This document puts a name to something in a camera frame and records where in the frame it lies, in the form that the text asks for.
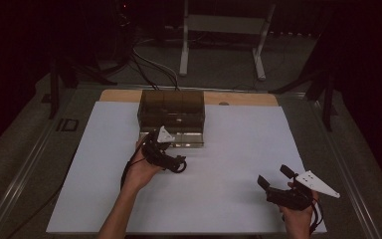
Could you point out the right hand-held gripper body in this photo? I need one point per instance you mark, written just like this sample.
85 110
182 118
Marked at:
290 199

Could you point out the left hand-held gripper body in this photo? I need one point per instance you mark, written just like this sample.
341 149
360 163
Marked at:
155 152

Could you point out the dark translucent drawer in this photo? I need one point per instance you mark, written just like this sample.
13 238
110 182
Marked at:
189 138

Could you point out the dark translucent drawer box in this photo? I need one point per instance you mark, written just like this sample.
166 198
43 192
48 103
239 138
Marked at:
172 103

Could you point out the person's left hand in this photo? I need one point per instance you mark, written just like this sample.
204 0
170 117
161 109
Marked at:
141 172

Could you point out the person's right hand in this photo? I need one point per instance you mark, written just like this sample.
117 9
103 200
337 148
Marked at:
300 222

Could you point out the white table mat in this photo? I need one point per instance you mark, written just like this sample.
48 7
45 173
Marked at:
212 205

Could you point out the black stand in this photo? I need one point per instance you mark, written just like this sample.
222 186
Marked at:
327 103
53 89

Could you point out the white metal stand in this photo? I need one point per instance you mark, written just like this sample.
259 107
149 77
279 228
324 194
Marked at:
225 24

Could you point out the metal rail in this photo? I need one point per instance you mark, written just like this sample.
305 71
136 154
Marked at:
23 172
351 186

